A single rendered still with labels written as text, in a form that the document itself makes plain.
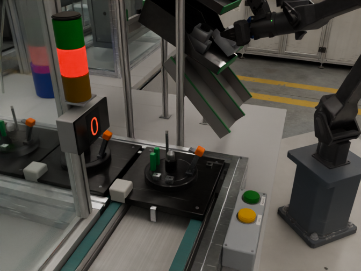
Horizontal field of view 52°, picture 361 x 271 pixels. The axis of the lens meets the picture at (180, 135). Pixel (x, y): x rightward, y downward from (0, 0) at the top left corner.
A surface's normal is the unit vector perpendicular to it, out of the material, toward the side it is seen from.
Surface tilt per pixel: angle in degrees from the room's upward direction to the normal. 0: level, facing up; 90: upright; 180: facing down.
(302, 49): 90
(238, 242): 0
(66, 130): 90
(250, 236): 0
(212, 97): 45
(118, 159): 0
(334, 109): 62
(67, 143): 90
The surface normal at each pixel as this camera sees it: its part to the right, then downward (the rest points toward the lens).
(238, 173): 0.00, -0.87
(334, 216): 0.39, 0.46
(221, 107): 0.62, -0.45
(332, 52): -0.37, 0.46
